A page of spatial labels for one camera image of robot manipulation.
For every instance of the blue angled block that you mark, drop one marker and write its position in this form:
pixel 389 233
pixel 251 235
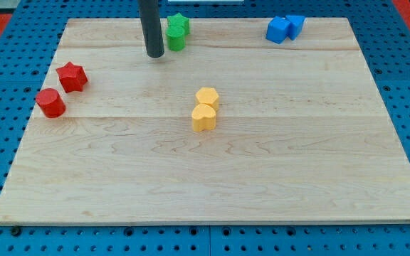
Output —
pixel 296 25

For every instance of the blue cube block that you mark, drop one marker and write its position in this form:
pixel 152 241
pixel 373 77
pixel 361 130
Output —
pixel 277 29

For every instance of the red star block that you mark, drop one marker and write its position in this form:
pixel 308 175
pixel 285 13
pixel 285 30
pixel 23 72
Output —
pixel 72 77

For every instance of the light wooden board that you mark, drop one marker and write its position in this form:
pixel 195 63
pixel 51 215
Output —
pixel 302 134

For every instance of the yellow heart block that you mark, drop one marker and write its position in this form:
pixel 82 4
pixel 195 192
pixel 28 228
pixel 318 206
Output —
pixel 203 118

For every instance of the green cylinder block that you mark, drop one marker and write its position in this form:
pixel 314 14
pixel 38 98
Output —
pixel 176 38

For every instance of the red cylinder block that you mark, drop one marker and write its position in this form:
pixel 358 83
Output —
pixel 50 102

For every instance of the yellow hexagon block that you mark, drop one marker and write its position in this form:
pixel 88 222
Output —
pixel 207 96

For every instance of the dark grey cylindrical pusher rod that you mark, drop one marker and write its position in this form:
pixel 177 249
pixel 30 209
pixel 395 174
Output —
pixel 151 27

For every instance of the green star block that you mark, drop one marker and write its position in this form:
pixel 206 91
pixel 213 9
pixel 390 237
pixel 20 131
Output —
pixel 179 20

